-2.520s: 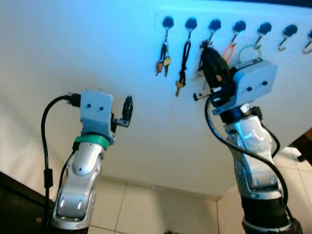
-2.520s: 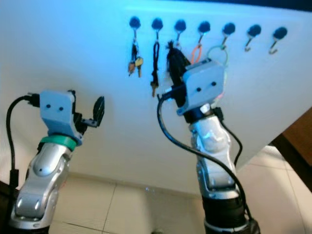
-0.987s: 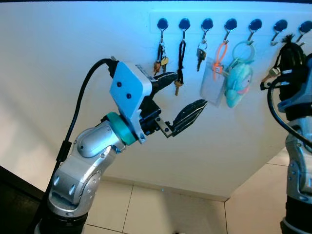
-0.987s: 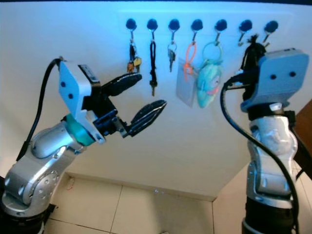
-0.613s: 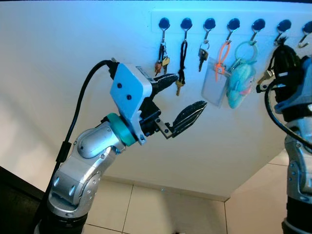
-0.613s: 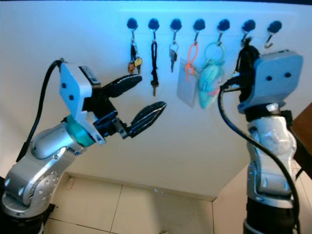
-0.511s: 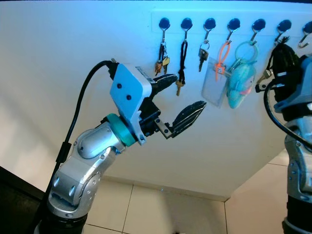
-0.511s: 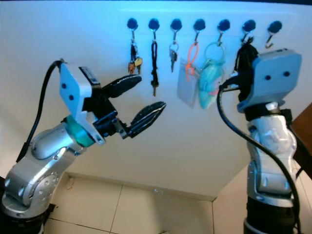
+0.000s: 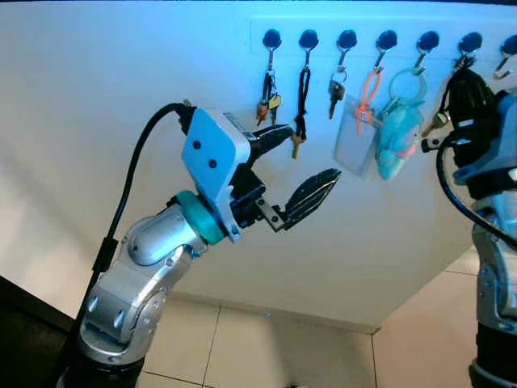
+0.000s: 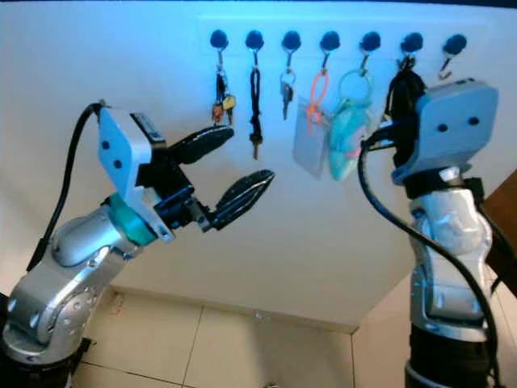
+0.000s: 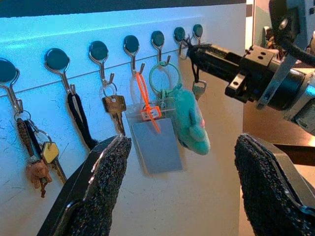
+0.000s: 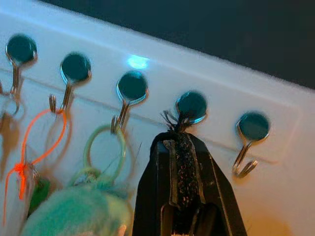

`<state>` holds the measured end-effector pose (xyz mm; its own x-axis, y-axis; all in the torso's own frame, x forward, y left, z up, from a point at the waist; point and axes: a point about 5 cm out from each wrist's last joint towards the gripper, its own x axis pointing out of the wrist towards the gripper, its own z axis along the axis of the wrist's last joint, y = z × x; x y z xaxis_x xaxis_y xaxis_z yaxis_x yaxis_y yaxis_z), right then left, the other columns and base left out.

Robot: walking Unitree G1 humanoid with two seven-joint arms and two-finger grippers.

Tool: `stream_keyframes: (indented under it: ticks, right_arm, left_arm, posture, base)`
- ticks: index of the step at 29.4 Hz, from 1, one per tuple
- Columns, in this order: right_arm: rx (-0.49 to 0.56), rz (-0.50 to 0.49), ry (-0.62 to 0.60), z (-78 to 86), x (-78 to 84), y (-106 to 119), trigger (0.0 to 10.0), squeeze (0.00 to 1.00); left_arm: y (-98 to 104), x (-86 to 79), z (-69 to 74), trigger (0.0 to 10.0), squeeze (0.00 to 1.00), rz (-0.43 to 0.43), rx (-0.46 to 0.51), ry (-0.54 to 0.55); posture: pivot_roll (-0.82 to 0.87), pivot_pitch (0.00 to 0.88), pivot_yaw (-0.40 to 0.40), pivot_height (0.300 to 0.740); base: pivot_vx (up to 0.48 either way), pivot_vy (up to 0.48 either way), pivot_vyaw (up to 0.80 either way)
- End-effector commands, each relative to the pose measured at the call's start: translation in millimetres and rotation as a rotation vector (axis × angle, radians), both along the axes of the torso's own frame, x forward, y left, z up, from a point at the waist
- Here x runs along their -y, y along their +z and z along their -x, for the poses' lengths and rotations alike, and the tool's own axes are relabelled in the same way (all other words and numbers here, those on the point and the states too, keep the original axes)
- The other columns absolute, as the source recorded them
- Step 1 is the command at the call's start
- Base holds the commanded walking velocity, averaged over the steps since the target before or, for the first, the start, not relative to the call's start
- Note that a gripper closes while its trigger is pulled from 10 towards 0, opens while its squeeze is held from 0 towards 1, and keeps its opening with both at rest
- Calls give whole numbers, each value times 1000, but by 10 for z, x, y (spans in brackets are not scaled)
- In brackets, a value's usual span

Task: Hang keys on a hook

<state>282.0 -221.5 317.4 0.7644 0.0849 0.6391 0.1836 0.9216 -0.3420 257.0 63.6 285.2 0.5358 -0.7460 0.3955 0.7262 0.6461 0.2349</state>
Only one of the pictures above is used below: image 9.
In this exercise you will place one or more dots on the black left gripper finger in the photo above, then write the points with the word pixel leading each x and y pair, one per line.
pixel 271 141
pixel 311 194

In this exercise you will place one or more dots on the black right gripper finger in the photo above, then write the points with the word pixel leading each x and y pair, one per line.
pixel 482 99
pixel 460 99

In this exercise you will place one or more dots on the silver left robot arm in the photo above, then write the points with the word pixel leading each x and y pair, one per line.
pixel 137 283

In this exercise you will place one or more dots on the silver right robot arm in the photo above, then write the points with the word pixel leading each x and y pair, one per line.
pixel 497 267

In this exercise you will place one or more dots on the bunch of brass keys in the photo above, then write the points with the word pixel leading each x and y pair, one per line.
pixel 265 101

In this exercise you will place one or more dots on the black round metal hook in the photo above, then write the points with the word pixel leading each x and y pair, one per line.
pixel 271 37
pixel 469 41
pixel 427 40
pixel 346 38
pixel 386 39
pixel 308 38
pixel 509 44

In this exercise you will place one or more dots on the clear plastic card holder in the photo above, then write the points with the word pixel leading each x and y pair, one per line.
pixel 355 147

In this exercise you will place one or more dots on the black furniture edge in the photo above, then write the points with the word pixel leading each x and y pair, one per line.
pixel 28 339

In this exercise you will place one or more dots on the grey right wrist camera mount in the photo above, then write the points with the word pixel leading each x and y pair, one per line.
pixel 499 137

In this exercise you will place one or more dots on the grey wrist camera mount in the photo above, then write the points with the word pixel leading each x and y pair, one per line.
pixel 212 153
pixel 499 137

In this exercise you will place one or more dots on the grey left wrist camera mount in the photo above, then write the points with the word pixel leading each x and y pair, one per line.
pixel 212 153

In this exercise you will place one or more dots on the white hook rail plate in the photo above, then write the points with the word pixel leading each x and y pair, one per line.
pixel 254 32

